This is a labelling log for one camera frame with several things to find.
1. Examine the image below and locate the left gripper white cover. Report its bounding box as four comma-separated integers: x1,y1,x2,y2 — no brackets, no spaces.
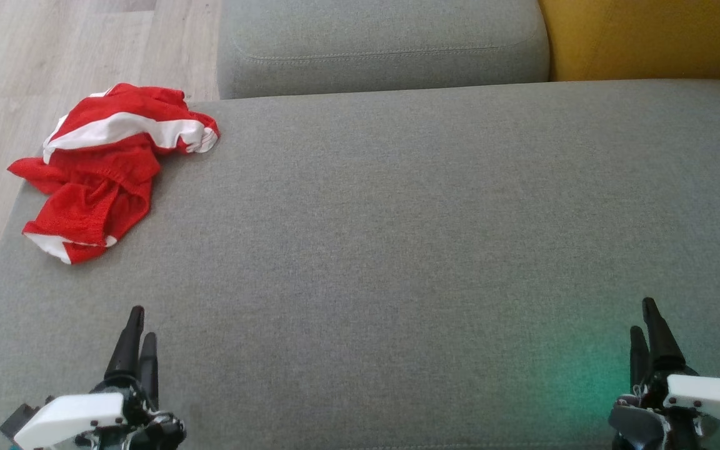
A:
13,306,187,450

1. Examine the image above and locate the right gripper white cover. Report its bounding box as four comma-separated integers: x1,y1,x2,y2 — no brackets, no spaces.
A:
610,297,720,450

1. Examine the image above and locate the red basketball jersey number 23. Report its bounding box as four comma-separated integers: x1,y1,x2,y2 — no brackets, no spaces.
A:
7,134,161,264

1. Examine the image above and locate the large grey sofa seat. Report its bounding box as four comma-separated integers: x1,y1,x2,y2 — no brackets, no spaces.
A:
0,79,720,450

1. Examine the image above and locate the large yellow sofa back cushion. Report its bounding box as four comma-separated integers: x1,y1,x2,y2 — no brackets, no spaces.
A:
538,0,720,82

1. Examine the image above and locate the grey sofa seat cushion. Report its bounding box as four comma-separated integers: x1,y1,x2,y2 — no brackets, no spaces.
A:
216,0,551,101

